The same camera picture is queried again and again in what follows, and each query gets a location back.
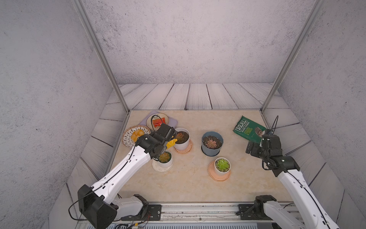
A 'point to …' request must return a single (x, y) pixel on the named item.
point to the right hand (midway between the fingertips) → (258, 146)
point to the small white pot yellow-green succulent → (165, 160)
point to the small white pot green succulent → (222, 166)
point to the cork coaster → (186, 150)
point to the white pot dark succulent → (183, 138)
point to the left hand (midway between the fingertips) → (155, 141)
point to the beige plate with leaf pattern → (154, 120)
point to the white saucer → (162, 169)
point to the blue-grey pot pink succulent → (212, 143)
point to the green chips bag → (249, 129)
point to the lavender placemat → (172, 122)
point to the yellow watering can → (171, 143)
